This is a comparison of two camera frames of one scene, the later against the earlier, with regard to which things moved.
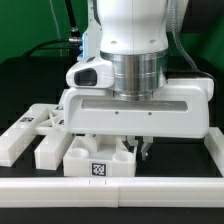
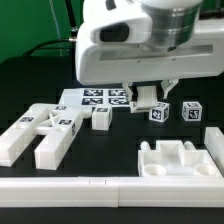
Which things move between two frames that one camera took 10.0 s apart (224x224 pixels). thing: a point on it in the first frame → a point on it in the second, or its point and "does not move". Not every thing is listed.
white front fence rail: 112,192 does not move
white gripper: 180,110 → 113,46
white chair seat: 102,155 → 173,158
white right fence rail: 214,143 does not move
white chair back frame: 47,120 does not move
